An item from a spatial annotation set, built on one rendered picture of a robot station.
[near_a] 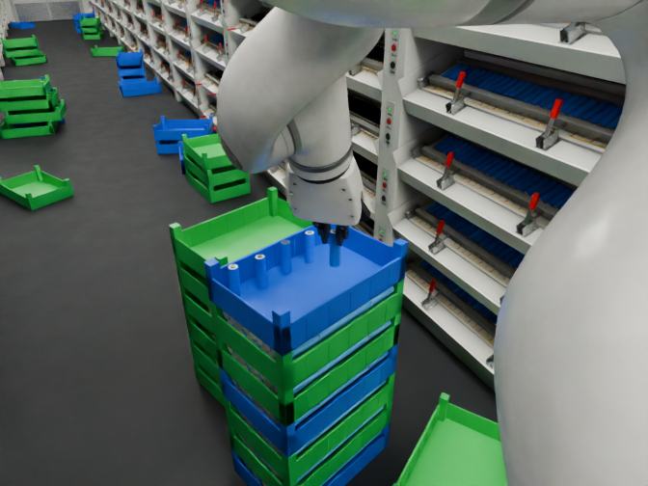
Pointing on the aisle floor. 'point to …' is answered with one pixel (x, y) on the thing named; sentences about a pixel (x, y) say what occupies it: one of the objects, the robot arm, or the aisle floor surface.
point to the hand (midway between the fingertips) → (333, 229)
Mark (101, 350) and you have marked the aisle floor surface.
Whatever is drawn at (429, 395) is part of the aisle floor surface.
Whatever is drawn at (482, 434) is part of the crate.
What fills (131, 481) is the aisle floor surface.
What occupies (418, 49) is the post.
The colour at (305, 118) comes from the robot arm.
